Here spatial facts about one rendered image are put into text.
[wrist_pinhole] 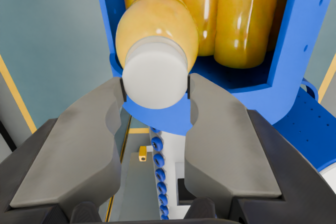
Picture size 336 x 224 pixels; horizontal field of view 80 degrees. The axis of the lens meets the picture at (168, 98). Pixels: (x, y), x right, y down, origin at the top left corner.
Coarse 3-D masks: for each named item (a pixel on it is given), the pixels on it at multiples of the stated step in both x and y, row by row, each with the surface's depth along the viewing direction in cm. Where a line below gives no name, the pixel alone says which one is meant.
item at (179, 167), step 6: (180, 162) 71; (180, 168) 69; (180, 174) 67; (180, 180) 63; (180, 186) 62; (180, 192) 60; (186, 192) 60; (180, 198) 59; (186, 198) 58; (192, 198) 58; (180, 204) 59; (186, 204) 59
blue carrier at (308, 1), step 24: (120, 0) 32; (288, 0) 17; (312, 0) 17; (288, 24) 17; (312, 24) 19; (288, 48) 19; (312, 48) 22; (120, 72) 25; (192, 72) 36; (216, 72) 35; (240, 72) 35; (264, 72) 35; (288, 72) 21; (240, 96) 20; (264, 96) 21; (288, 96) 23; (144, 120) 25; (168, 120) 23
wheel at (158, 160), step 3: (156, 153) 66; (153, 156) 65; (156, 156) 64; (159, 156) 64; (153, 159) 66; (156, 159) 64; (159, 159) 63; (162, 159) 64; (156, 162) 65; (159, 162) 63; (162, 162) 64; (159, 165) 64; (162, 165) 64
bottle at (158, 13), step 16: (144, 0) 15; (160, 0) 15; (176, 0) 17; (128, 16) 15; (144, 16) 14; (160, 16) 14; (176, 16) 14; (128, 32) 14; (144, 32) 13; (160, 32) 13; (176, 32) 13; (192, 32) 15; (128, 48) 14; (176, 48) 13; (192, 48) 14; (192, 64) 15
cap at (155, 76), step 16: (144, 48) 11; (160, 48) 11; (128, 64) 11; (144, 64) 11; (160, 64) 11; (176, 64) 11; (128, 80) 11; (144, 80) 12; (160, 80) 12; (176, 80) 12; (144, 96) 12; (160, 96) 12; (176, 96) 12
